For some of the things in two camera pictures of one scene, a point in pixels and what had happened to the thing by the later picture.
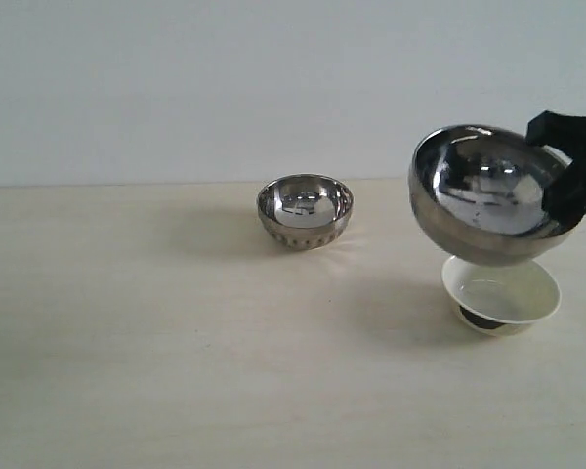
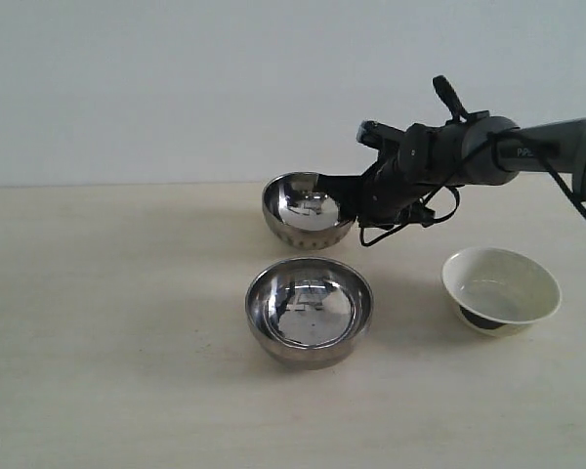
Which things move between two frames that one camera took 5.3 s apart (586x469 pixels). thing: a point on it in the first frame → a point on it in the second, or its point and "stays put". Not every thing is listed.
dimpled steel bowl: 304,211 stays put
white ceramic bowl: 500,301 stays put
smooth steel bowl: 478,195 → 309,313
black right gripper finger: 576,191 → 389,192
